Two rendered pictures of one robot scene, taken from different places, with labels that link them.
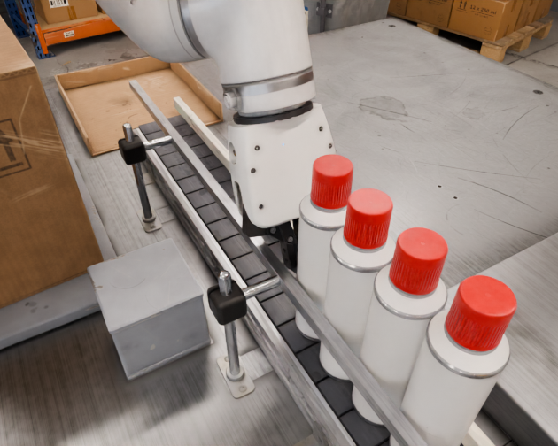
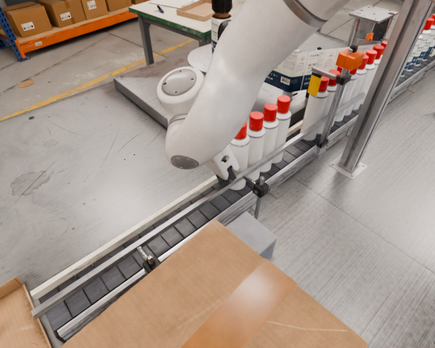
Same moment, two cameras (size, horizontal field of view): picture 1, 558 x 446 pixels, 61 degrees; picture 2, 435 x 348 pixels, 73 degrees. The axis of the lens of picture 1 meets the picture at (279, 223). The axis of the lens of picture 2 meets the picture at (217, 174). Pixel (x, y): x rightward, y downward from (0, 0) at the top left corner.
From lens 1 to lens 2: 70 cm
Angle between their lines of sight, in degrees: 69
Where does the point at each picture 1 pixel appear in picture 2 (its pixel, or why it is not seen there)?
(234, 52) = not seen: hidden behind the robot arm
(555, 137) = (83, 119)
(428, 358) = (286, 122)
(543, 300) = not seen: hidden behind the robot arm
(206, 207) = (169, 242)
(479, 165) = (105, 145)
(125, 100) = not seen: outside the picture
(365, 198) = (256, 116)
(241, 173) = (232, 159)
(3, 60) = (212, 238)
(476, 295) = (285, 99)
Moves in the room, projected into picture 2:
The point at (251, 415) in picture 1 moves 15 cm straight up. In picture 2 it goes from (269, 210) to (277, 172)
